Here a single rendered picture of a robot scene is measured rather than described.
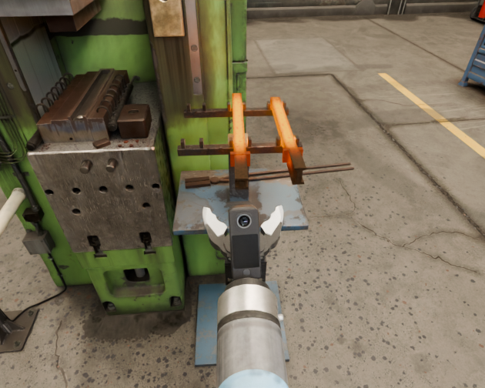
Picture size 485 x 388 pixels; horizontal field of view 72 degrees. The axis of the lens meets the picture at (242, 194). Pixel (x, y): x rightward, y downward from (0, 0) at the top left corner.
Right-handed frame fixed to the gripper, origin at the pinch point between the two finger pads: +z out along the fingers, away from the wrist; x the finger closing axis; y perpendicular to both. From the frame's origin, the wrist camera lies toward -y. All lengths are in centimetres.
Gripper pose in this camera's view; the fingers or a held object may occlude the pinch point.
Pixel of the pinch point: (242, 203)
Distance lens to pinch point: 65.7
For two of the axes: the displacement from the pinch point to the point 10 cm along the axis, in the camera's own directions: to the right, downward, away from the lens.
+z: -0.4, -6.3, 7.7
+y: 0.0, 7.7, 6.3
